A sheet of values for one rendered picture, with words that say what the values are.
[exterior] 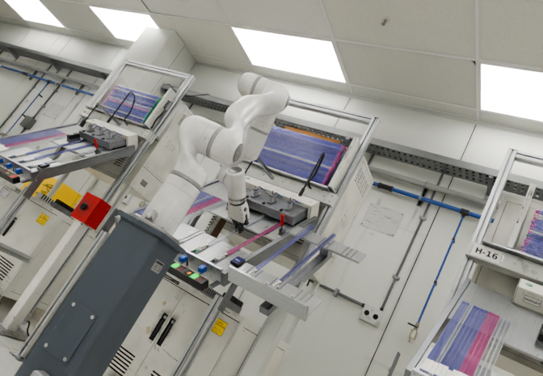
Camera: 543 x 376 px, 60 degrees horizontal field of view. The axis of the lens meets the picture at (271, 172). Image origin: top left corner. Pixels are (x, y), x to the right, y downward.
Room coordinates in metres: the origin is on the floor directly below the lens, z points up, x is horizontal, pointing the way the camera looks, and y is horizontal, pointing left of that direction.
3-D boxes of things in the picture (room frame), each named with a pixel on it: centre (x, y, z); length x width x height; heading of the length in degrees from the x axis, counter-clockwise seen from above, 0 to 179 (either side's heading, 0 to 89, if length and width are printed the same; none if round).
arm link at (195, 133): (1.56, 0.26, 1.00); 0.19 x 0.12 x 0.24; 76
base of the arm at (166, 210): (1.55, 0.23, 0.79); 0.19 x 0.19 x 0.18
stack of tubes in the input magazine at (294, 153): (2.49, -0.09, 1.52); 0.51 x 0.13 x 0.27; 56
